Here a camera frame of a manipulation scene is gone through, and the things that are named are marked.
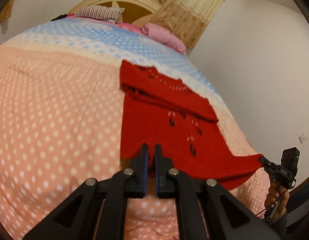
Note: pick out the white wall switch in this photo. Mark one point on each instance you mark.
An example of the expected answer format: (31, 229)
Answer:
(302, 137)

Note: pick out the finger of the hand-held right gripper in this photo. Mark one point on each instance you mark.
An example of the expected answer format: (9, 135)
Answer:
(269, 170)
(268, 162)

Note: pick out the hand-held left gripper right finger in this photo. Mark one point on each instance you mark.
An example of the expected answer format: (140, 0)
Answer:
(158, 170)

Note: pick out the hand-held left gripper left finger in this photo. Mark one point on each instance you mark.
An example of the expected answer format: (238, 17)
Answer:
(144, 170)

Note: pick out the polka dot bedspread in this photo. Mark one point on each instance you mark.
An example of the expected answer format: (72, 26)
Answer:
(57, 105)

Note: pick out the cream wooden headboard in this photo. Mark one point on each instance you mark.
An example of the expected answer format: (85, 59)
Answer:
(134, 7)

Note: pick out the dark cloth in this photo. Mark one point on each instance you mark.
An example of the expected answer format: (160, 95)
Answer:
(58, 18)

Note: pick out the red knitted sweater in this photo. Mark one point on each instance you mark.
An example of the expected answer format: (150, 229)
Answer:
(169, 130)

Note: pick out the beige floral curtain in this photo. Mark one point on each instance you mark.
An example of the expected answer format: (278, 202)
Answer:
(4, 12)
(192, 12)

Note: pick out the person's right hand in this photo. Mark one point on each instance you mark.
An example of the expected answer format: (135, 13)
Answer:
(272, 200)

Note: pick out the person's right forearm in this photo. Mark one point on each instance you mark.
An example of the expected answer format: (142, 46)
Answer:
(279, 227)

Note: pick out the striped pillow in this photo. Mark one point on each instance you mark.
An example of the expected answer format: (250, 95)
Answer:
(97, 12)

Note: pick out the pink pillow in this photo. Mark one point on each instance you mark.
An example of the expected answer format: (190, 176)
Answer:
(164, 36)

